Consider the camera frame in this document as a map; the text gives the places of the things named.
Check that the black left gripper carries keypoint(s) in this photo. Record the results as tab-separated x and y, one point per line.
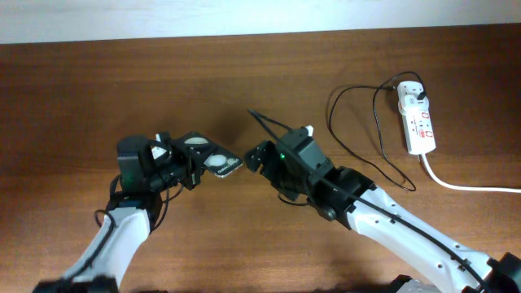
193	159

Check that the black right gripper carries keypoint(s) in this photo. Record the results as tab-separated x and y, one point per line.
263	150

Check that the black Galaxy smartphone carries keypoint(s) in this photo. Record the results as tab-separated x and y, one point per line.
206	155

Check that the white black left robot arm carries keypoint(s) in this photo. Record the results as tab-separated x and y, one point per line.
148	167

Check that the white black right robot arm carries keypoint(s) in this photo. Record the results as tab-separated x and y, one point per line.
295	165

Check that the white USB charger adapter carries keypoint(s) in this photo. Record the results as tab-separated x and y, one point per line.
410	104

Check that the white power strip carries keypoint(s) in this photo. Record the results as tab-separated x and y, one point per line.
419	133

